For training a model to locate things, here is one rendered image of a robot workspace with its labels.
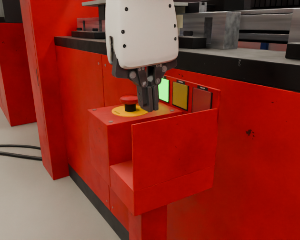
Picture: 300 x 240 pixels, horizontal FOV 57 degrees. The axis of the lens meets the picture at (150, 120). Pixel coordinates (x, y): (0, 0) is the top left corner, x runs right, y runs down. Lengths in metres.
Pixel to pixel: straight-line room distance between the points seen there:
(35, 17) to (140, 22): 1.30
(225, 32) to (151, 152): 0.47
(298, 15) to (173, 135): 0.39
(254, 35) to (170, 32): 0.66
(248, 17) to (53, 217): 1.28
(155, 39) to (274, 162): 0.34
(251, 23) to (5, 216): 1.45
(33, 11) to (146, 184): 1.36
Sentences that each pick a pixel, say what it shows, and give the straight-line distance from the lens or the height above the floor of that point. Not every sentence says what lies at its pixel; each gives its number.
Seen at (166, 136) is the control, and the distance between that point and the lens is 0.41.
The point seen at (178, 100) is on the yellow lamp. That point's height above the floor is 0.80.
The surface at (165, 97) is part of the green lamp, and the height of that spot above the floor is 0.80.
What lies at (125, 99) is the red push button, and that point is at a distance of 0.52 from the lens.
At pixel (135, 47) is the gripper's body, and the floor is 0.91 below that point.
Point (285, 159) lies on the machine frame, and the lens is 0.58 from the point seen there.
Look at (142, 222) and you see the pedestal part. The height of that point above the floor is 0.58.
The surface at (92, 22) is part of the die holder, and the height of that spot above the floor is 0.95.
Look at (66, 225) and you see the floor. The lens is 1.52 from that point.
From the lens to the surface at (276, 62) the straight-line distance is 0.56.
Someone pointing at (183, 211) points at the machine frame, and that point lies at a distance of 0.87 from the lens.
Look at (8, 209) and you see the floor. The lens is 1.74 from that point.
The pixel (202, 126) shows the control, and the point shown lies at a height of 0.78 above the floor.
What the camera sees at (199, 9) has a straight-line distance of 0.88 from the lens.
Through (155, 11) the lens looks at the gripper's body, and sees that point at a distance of 0.40.
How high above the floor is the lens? 0.94
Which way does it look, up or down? 19 degrees down
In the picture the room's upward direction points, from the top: straight up
